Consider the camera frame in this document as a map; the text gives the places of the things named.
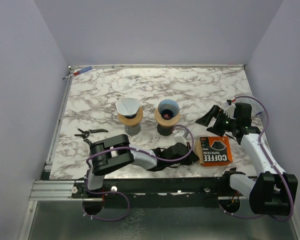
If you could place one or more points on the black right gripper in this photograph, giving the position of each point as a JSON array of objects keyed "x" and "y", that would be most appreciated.
[{"x": 206, "y": 119}]

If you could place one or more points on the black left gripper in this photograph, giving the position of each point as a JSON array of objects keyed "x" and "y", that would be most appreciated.
[{"x": 190, "y": 159}]

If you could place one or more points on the wooden ring coaster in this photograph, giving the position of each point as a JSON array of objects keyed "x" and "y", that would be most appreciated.
[
  {"x": 132, "y": 121},
  {"x": 166, "y": 123}
]

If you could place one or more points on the blue ribbed dripper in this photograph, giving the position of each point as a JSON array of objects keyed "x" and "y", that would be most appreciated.
[{"x": 168, "y": 109}]

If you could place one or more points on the clear grey glass carafe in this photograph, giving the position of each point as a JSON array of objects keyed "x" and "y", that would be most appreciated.
[{"x": 132, "y": 130}]

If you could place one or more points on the blue cone dripper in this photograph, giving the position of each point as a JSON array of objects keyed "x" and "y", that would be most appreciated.
[{"x": 132, "y": 116}]

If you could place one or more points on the white paper coffee filter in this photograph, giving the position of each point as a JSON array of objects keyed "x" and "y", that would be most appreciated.
[{"x": 127, "y": 106}]

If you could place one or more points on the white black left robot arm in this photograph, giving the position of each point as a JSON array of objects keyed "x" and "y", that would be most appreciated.
[{"x": 114, "y": 153}]

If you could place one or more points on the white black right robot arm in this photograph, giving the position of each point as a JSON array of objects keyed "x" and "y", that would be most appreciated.
[{"x": 274, "y": 191}]

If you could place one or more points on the orange coffee filter box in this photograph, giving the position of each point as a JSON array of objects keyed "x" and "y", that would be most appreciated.
[{"x": 213, "y": 151}]

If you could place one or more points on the red and black carafe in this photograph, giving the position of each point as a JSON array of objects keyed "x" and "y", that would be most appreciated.
[{"x": 164, "y": 130}]

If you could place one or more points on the clear plastic parts box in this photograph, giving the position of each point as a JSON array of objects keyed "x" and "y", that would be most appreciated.
[{"x": 256, "y": 108}]

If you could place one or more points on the black scissors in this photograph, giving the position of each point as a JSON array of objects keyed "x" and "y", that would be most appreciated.
[{"x": 85, "y": 134}]

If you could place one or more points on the red blue screwdriver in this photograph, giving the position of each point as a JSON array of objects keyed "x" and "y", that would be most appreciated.
[{"x": 79, "y": 72}]

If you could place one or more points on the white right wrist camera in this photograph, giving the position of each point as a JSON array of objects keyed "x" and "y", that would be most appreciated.
[{"x": 229, "y": 108}]

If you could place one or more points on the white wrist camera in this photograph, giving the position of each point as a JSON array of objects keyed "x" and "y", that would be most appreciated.
[
  {"x": 181, "y": 137},
  {"x": 229, "y": 108}
]

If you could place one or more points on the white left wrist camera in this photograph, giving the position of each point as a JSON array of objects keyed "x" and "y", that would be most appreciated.
[{"x": 181, "y": 137}]

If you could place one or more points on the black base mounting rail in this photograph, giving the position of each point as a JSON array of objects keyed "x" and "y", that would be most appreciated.
[{"x": 157, "y": 192}]

